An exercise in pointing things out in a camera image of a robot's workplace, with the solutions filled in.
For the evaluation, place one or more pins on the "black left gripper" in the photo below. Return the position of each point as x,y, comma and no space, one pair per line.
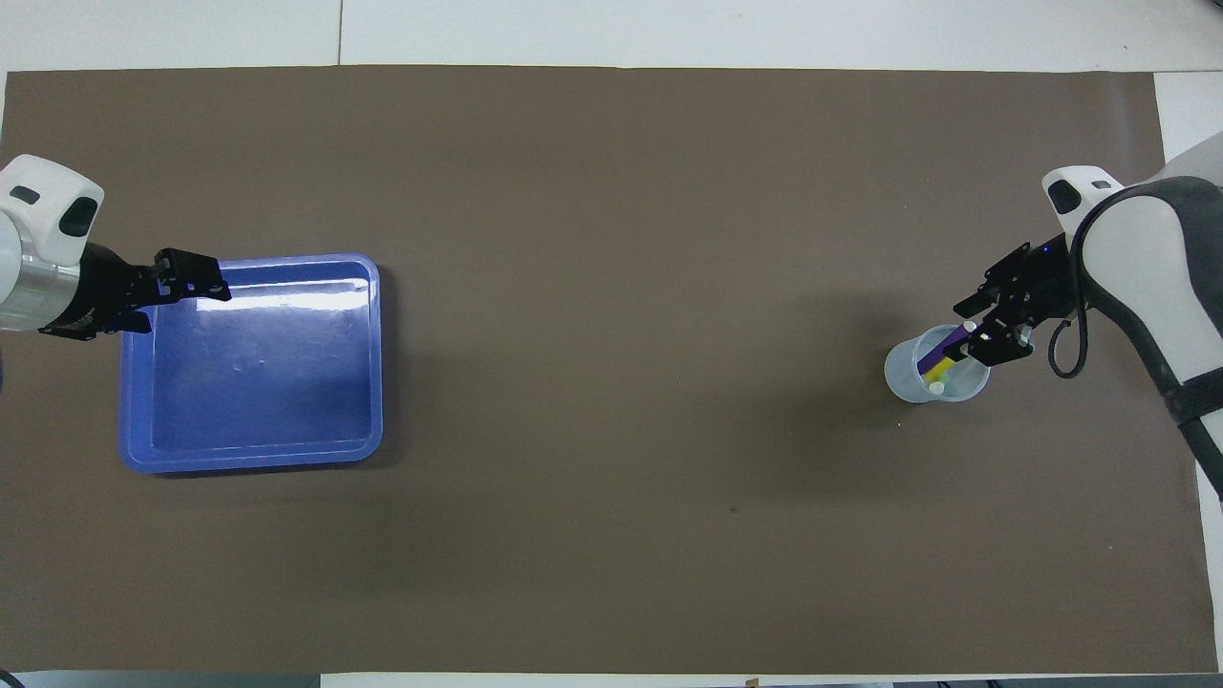
100,287

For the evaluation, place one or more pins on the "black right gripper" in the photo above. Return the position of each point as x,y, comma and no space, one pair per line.
1051,277

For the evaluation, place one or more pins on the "purple pen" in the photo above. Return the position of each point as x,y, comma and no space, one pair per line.
941,349

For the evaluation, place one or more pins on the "yellow pen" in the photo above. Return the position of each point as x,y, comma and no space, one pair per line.
941,371

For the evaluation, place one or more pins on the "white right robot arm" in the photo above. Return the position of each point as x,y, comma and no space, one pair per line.
1156,258

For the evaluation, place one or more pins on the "blue plastic tray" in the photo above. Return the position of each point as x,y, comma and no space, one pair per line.
258,382

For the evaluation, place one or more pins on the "translucent plastic cup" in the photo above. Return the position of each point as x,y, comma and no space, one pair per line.
903,377

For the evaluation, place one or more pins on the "brown table mat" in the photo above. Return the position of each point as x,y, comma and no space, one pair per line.
621,287

